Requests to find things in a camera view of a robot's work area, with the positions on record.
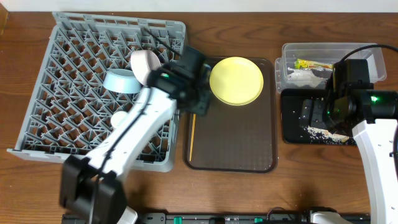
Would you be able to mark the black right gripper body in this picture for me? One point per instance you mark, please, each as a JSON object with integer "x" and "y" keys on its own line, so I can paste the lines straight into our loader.
{"x": 336, "y": 122}

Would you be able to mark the pink white bowl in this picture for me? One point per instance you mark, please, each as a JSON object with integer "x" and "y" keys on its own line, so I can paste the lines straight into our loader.
{"x": 142, "y": 63}

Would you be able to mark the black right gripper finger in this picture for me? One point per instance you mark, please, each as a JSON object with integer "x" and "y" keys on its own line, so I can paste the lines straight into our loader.
{"x": 318, "y": 115}
{"x": 306, "y": 114}

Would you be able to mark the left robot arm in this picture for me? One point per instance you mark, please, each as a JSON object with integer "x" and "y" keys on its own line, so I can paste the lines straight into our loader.
{"x": 92, "y": 187}

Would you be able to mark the rice and peanut waste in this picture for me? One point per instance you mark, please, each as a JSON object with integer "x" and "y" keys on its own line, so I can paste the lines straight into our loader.
{"x": 311, "y": 135}

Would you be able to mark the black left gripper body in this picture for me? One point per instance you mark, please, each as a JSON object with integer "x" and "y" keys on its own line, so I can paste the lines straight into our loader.
{"x": 201, "y": 98}

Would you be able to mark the grey plastic dish rack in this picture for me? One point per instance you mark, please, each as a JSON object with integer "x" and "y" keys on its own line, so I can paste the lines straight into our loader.
{"x": 70, "y": 110}

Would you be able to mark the white plastic cup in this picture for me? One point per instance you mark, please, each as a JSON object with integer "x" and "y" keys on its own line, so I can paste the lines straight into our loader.
{"x": 117, "y": 118}

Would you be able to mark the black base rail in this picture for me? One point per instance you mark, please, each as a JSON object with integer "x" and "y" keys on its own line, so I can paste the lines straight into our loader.
{"x": 276, "y": 215}

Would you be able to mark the light blue saucer bowl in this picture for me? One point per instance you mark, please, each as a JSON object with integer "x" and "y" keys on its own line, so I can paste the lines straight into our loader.
{"x": 121, "y": 81}

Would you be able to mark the clear plastic waste bin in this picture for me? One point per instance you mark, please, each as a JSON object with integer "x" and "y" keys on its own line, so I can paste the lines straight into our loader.
{"x": 326, "y": 52}

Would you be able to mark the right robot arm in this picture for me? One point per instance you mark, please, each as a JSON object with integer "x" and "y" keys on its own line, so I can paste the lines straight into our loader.
{"x": 352, "y": 107}

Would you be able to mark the green snack wrapper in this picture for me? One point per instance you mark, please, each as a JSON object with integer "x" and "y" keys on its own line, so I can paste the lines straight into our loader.
{"x": 311, "y": 65}

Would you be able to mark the dark brown serving tray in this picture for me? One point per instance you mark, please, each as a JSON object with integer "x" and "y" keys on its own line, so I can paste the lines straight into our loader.
{"x": 236, "y": 138}

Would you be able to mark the yellow round plate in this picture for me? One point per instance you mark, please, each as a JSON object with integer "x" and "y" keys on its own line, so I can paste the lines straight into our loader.
{"x": 236, "y": 81}

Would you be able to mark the white tissue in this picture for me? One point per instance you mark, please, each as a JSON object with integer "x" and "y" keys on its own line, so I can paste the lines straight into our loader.
{"x": 303, "y": 78}

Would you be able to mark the wooden chopstick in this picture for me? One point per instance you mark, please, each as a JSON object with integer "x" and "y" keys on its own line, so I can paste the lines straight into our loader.
{"x": 192, "y": 137}

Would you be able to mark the black waste tray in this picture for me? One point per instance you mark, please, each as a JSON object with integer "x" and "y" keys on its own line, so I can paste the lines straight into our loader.
{"x": 291, "y": 106}

